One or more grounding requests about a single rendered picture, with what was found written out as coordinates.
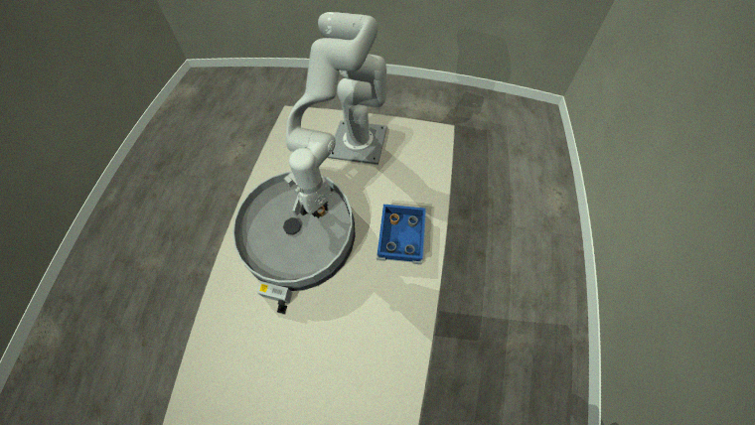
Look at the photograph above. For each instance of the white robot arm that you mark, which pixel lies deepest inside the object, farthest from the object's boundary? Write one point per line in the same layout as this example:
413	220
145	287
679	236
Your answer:
349	38

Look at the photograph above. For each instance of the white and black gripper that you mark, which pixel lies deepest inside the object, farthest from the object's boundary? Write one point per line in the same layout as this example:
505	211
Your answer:
311	202

